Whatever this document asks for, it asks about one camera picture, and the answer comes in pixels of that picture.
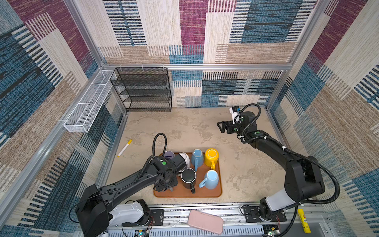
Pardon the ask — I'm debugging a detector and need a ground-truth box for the blue patterned mug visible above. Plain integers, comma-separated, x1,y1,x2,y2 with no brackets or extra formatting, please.
191,149,204,171

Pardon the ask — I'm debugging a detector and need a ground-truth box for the yellow white marker pen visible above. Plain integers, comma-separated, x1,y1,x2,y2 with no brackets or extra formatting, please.
117,139,132,158

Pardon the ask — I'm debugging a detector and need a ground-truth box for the black mug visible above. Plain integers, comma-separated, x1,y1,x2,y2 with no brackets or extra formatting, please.
181,168,196,194

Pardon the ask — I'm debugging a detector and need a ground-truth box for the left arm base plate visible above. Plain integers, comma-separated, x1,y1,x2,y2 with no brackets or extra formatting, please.
122,209,164,227

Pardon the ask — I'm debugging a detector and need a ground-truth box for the yellow mug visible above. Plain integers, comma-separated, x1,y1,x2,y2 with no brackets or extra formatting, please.
204,148,219,170

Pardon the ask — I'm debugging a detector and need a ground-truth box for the white wire wall basket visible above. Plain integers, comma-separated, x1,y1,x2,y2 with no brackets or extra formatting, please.
64,70,113,133

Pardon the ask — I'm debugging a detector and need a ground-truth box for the pink pouch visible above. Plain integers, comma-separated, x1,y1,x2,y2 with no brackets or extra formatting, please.
188,210,224,235

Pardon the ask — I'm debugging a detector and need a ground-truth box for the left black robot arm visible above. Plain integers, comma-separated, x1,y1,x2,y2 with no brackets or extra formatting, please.
72,154,187,237

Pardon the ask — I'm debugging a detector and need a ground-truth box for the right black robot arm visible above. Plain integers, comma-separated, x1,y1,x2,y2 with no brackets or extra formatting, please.
217,103,341,221

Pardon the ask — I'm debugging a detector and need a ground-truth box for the purple mug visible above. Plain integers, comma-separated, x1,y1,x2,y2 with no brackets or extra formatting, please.
163,151,175,160

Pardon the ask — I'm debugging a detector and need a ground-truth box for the black mesh shelf rack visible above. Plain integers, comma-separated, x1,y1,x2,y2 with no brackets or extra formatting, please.
110,67,172,112

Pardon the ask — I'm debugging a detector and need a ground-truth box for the light blue mug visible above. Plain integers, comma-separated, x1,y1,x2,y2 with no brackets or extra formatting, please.
198,170,219,190

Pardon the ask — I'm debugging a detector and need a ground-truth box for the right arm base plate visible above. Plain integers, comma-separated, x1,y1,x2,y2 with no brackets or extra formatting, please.
240,205,287,223

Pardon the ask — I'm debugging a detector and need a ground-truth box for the white faceted mug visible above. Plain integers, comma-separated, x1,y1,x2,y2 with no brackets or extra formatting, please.
179,152,191,167

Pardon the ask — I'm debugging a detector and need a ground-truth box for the brown serving tray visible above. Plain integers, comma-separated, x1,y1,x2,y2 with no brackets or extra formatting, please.
154,163,222,198

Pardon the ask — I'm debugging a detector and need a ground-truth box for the yellow marker right rail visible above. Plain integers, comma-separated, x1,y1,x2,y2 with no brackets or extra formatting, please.
297,209,311,234

